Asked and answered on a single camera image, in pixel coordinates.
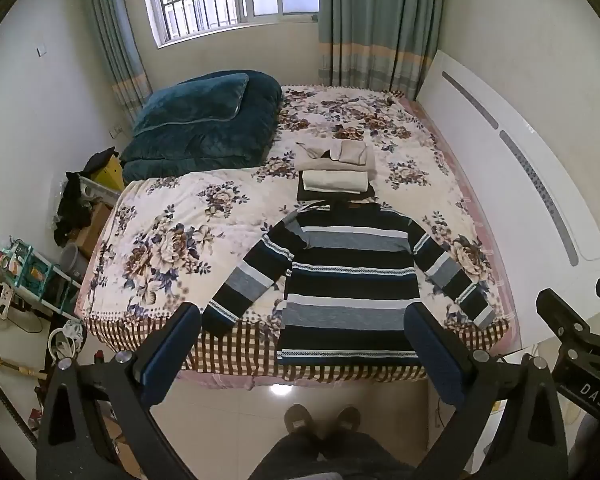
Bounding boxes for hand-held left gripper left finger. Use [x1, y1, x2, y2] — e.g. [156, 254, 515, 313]
[36, 302, 203, 480]

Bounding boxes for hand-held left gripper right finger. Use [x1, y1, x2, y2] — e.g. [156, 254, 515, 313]
[404, 302, 569, 480]

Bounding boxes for striped knit sweater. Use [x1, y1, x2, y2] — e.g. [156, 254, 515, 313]
[201, 199, 497, 367]

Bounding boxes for yellow box with black clothes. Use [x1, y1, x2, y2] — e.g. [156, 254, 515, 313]
[53, 147, 119, 247]

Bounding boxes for bed with floral sheet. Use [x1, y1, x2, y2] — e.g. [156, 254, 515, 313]
[74, 82, 525, 392]

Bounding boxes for person's right shoe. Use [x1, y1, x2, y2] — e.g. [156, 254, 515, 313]
[329, 405, 363, 442]

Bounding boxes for person's shoe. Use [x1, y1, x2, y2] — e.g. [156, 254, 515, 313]
[329, 405, 363, 442]
[284, 403, 322, 442]

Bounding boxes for grey bucket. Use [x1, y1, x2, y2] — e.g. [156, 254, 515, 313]
[59, 242, 89, 277]

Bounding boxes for cardboard box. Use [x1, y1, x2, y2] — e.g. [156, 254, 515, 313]
[76, 202, 114, 259]

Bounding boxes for person's left shoe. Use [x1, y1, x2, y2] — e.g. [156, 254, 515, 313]
[284, 403, 322, 442]

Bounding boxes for person's dark trouser legs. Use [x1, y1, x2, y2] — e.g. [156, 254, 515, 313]
[251, 432, 417, 480]

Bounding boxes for teal storage shelf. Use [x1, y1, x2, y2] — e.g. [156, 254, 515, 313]
[0, 236, 84, 320]

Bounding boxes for wooden stick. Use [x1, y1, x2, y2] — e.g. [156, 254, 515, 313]
[0, 347, 47, 382]

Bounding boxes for white headboard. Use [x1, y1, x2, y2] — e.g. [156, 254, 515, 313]
[414, 49, 600, 352]

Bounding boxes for white floor fan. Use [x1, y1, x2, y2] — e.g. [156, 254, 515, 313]
[0, 247, 44, 334]

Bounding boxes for teal plush duvet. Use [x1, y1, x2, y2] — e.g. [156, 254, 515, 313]
[119, 70, 284, 184]

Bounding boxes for white folded garment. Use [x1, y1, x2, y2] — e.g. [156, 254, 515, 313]
[301, 170, 370, 194]

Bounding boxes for beige folded garment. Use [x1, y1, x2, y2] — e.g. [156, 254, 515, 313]
[295, 139, 377, 178]

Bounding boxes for teal plush pillow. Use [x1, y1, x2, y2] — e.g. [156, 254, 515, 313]
[132, 72, 251, 137]

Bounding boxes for narrow teal curtain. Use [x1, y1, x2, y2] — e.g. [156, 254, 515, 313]
[77, 0, 154, 129]

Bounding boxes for wide teal curtain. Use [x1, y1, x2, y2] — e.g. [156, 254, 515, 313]
[317, 0, 446, 100]

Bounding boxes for white coiled cable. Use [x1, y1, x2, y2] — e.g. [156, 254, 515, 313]
[47, 319, 87, 362]

